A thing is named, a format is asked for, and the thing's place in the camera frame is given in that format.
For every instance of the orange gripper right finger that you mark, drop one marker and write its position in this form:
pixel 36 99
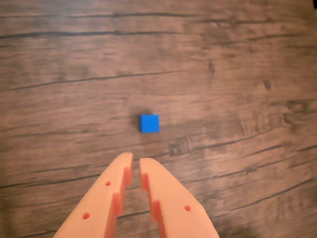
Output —
pixel 178 210

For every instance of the blue cube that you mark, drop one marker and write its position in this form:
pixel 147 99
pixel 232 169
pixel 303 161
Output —
pixel 149 122

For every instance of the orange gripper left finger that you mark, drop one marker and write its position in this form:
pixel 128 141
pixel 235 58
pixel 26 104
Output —
pixel 99 203

